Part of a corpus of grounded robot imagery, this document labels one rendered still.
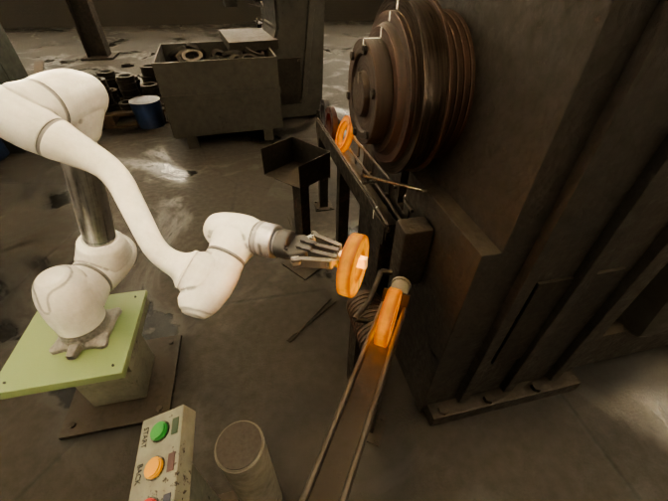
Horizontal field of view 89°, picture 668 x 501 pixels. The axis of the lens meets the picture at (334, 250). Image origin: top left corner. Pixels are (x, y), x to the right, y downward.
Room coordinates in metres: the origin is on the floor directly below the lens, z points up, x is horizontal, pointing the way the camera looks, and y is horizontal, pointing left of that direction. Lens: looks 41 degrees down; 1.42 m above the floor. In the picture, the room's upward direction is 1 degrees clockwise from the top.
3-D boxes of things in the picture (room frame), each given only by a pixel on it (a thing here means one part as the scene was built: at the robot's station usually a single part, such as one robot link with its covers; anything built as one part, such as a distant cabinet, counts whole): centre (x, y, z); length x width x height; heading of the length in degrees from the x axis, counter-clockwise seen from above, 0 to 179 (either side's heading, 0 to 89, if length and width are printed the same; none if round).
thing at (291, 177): (1.52, 0.19, 0.36); 0.26 x 0.20 x 0.72; 49
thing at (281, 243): (0.66, 0.10, 0.86); 0.09 x 0.08 x 0.07; 69
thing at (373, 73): (1.05, -0.09, 1.11); 0.28 x 0.06 x 0.28; 14
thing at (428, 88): (1.07, -0.18, 1.11); 0.47 x 0.06 x 0.47; 14
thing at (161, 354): (0.74, 0.89, 0.16); 0.40 x 0.40 x 0.31; 12
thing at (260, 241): (0.68, 0.17, 0.86); 0.09 x 0.06 x 0.09; 159
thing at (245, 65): (3.58, 1.13, 0.39); 1.03 x 0.83 x 0.79; 108
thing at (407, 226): (0.84, -0.25, 0.68); 0.11 x 0.08 x 0.24; 104
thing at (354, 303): (0.72, -0.13, 0.27); 0.22 x 0.13 x 0.53; 14
